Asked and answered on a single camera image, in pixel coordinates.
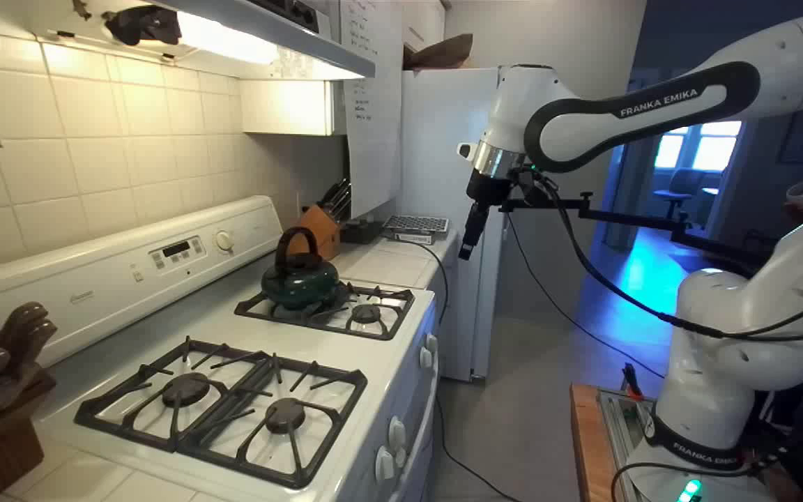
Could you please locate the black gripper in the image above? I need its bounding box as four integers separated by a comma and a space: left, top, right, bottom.
456, 174, 509, 259

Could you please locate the white stove knob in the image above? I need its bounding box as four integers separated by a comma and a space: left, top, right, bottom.
374, 447, 395, 484
386, 417, 407, 454
417, 332, 441, 375

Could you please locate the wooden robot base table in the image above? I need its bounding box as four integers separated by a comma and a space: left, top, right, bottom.
569, 385, 625, 502

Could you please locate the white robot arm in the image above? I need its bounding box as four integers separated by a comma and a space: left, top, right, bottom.
460, 18, 803, 502

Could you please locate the white gas stove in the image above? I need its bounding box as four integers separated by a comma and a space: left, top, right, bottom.
0, 195, 437, 502

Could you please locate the white refrigerator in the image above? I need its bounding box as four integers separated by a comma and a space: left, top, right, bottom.
395, 68, 505, 382

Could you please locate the far wooden knife block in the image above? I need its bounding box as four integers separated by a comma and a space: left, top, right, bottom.
297, 178, 350, 259

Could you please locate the rear black burner grate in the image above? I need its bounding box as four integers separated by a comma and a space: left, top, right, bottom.
233, 281, 413, 340

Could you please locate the black burner grate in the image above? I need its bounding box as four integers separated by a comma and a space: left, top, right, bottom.
74, 340, 367, 488
233, 281, 413, 340

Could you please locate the dark green kettle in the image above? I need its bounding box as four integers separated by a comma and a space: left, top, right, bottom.
261, 227, 340, 309

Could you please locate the range hood with light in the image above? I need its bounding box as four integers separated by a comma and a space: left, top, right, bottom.
27, 0, 375, 82

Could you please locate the front black burner grate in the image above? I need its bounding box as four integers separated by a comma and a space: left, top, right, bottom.
74, 340, 367, 488

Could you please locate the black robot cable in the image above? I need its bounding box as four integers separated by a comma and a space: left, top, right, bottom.
502, 177, 803, 347

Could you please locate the black camera on hood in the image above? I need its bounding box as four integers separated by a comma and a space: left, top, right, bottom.
103, 7, 180, 46

